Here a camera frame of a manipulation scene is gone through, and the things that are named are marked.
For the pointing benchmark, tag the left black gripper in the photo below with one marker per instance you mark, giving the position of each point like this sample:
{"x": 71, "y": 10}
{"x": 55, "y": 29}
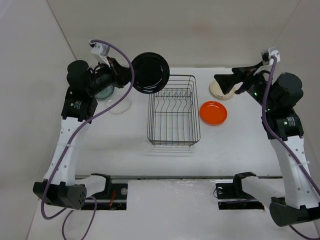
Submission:
{"x": 121, "y": 75}

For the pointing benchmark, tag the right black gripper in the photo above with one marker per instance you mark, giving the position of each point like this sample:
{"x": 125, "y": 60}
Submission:
{"x": 227, "y": 81}

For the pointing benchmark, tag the black plate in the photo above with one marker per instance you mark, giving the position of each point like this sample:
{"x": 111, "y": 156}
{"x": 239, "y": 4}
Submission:
{"x": 151, "y": 72}

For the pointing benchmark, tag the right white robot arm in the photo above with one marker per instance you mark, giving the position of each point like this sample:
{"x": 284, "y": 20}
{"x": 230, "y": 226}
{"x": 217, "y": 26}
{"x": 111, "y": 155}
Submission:
{"x": 300, "y": 202}

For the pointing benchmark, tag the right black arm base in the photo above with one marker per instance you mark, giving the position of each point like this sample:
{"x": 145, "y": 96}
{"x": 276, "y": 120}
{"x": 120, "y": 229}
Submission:
{"x": 230, "y": 194}

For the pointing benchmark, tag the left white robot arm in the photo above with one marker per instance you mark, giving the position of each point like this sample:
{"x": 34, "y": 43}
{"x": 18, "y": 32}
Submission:
{"x": 59, "y": 186}

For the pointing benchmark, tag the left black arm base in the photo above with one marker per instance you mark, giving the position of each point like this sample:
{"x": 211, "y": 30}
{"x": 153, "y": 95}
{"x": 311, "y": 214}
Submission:
{"x": 107, "y": 193}

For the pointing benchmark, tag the blue patterned plate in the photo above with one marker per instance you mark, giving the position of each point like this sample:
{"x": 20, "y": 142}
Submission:
{"x": 105, "y": 93}

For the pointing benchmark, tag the cream plate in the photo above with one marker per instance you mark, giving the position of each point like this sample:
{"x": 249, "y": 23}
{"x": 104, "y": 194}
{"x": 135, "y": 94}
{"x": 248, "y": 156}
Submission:
{"x": 216, "y": 91}

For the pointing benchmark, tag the clear glass plate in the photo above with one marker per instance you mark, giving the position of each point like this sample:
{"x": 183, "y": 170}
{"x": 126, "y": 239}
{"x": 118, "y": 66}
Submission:
{"x": 121, "y": 107}

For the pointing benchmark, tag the orange plate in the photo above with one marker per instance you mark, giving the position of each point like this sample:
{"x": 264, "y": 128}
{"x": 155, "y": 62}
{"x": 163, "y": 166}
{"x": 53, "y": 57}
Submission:
{"x": 213, "y": 113}

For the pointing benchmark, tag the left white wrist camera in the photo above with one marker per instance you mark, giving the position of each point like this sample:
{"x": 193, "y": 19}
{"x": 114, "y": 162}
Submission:
{"x": 100, "y": 52}

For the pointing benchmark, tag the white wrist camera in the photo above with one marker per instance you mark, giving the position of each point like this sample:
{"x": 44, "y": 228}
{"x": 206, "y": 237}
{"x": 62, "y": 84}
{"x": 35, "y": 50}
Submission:
{"x": 268, "y": 54}
{"x": 100, "y": 52}

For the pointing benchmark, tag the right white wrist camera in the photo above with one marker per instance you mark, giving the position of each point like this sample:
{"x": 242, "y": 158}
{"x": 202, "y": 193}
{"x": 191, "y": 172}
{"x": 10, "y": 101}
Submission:
{"x": 268, "y": 54}

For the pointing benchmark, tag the grey wire dish rack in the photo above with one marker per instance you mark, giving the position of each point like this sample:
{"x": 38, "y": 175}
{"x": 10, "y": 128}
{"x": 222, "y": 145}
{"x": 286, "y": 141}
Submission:
{"x": 173, "y": 113}

